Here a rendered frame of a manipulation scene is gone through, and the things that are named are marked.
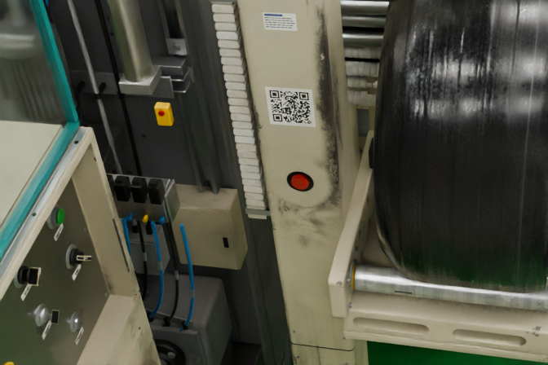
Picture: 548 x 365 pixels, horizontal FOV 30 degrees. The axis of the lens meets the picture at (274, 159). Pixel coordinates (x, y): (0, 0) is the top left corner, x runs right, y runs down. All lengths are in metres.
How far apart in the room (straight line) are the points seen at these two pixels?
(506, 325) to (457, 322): 0.08
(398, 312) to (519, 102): 0.52
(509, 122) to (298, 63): 0.35
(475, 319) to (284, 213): 0.37
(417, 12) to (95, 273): 0.70
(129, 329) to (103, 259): 0.13
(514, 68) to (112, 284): 0.80
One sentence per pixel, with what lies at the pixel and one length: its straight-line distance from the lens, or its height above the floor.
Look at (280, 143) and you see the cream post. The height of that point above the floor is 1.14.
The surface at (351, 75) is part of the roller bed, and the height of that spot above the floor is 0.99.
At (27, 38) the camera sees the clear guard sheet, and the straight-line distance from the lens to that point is 1.43.
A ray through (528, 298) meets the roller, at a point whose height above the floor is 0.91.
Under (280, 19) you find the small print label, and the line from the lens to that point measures 1.51.
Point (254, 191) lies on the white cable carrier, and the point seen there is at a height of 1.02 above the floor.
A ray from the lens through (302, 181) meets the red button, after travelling 1.70.
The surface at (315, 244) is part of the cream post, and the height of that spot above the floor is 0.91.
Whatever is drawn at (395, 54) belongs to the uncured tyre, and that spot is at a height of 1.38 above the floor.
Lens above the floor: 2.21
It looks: 41 degrees down
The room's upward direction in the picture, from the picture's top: 8 degrees counter-clockwise
